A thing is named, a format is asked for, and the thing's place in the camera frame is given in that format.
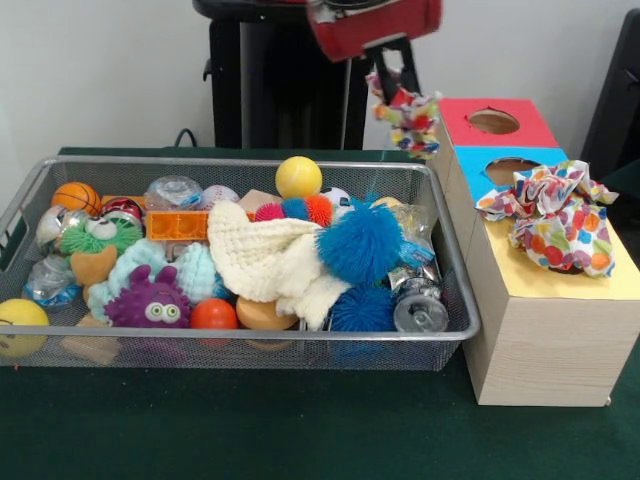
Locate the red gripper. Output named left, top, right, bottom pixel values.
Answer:
left=306, top=0, right=444, bottom=106

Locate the polka dot cloth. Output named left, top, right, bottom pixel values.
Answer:
left=365, top=72, right=443, bottom=160
left=474, top=159, right=620, bottom=222
left=508, top=199, right=617, bottom=279

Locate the blue spiky ball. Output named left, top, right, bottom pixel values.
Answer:
left=316, top=201, right=405, bottom=286
left=329, top=283, right=400, bottom=332

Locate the wooden three-hole box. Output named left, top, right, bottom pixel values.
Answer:
left=426, top=97, right=640, bottom=407

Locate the shallow silver mesh bin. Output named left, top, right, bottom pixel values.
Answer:
left=0, top=154, right=482, bottom=371

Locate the small soccer ball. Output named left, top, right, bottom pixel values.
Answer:
left=319, top=187, right=354, bottom=209

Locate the yellow ball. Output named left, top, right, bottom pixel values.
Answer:
left=0, top=298, right=50, bottom=358
left=275, top=155, right=324, bottom=199

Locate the small baseball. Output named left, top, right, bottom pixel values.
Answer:
left=199, top=184, right=242, bottom=211

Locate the black metal stand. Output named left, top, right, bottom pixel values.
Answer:
left=577, top=7, right=640, bottom=174

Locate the cream knitted cloth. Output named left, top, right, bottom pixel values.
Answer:
left=206, top=201, right=352, bottom=331

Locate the dark green tablecloth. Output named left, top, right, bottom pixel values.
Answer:
left=592, top=159, right=640, bottom=206
left=0, top=145, right=640, bottom=480

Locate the small orange-red ball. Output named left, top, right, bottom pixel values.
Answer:
left=189, top=298, right=239, bottom=330

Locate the purple spiky monster toy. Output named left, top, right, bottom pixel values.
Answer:
left=103, top=264, right=192, bottom=330

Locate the green spiky toy with eyes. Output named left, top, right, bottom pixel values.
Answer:
left=58, top=215, right=145, bottom=289

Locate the orange toy basketball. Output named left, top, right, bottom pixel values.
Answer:
left=50, top=181, right=103, bottom=217

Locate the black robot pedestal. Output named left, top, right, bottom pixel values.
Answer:
left=192, top=0, right=386, bottom=150

